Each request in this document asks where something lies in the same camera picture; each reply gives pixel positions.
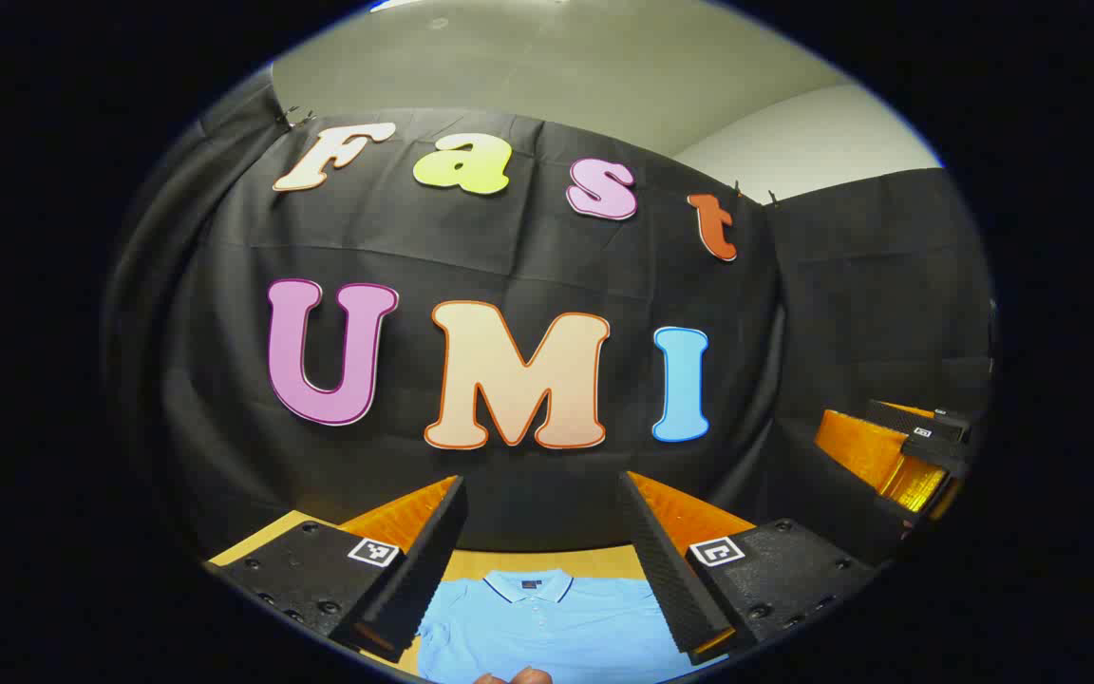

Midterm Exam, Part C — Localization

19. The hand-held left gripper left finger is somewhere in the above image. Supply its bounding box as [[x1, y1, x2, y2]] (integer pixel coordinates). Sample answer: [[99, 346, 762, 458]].
[[208, 475, 469, 664]]

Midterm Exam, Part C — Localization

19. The light blue T-shirt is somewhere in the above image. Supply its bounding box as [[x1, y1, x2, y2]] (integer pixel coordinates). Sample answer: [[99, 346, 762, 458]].
[[414, 568, 730, 684]]

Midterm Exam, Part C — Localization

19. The black backdrop cloth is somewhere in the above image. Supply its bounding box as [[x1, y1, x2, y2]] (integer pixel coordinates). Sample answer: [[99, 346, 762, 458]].
[[103, 66, 996, 571]]

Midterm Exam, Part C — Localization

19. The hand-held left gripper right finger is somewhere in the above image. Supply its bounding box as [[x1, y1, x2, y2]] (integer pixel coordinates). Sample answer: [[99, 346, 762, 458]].
[[617, 471, 882, 666]]

